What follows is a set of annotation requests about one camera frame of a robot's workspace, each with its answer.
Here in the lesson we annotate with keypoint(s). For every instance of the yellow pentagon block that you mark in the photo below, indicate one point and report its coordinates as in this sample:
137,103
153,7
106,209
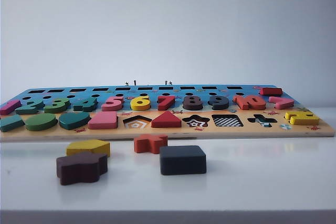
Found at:
86,145

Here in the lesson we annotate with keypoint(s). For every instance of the dark blue square block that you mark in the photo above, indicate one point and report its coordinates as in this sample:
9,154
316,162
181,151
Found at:
182,161

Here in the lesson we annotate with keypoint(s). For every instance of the green digit three piece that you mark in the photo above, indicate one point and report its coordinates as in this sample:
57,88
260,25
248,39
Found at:
56,107

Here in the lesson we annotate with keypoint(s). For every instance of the dark blue digit nine piece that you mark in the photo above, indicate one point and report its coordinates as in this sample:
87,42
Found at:
219,106

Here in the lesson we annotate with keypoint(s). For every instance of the green oval block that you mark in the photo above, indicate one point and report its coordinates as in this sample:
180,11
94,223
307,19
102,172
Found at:
40,122

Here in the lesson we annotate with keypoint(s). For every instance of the teal digit four piece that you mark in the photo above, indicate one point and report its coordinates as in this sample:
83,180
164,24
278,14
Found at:
85,106

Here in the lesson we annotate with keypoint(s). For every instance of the yellow digit six piece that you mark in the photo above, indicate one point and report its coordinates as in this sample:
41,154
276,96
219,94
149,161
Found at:
140,106

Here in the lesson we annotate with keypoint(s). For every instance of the orange digit ten piece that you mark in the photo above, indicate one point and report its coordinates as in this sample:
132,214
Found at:
248,103

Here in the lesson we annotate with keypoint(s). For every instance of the pink math sign piece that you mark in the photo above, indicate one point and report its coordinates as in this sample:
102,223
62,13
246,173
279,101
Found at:
282,103

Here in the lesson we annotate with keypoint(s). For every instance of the yellow math sign piece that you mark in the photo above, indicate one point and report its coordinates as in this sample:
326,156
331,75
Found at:
302,119

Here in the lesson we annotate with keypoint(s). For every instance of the pink digit one piece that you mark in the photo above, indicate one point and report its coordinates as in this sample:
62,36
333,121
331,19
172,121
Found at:
9,107

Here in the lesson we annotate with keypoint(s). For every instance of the brown digit eight piece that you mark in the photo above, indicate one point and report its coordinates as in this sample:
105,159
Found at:
193,106

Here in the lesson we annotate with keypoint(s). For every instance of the pink trapezoid block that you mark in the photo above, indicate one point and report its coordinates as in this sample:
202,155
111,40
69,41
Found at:
103,121

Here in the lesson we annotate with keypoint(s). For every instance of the teal rounded block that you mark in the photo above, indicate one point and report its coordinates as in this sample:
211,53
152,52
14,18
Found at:
74,121

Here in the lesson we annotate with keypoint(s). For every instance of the colourful wooden puzzle board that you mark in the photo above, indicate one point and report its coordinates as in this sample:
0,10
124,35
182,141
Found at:
168,132

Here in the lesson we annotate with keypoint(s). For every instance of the brown star block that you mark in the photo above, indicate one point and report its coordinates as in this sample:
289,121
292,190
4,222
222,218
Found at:
81,169

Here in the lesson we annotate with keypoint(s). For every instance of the red digit seven piece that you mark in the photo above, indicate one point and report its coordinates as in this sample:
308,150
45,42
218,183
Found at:
166,104

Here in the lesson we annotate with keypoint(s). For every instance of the red minus sign piece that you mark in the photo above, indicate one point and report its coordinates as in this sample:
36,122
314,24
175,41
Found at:
271,91

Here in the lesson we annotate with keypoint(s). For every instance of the orange cross block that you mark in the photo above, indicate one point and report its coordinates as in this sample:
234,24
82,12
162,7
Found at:
149,144

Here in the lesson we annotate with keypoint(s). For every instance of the red triangle block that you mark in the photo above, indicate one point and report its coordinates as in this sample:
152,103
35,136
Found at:
166,121

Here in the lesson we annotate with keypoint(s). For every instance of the pink digit five piece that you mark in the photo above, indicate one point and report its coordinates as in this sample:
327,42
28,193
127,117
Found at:
111,106

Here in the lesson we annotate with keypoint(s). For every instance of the teal rectangle block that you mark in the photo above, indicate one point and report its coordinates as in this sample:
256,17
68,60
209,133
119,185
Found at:
10,123

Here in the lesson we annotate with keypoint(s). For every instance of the green digit two piece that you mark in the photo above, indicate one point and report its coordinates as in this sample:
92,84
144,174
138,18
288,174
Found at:
31,108

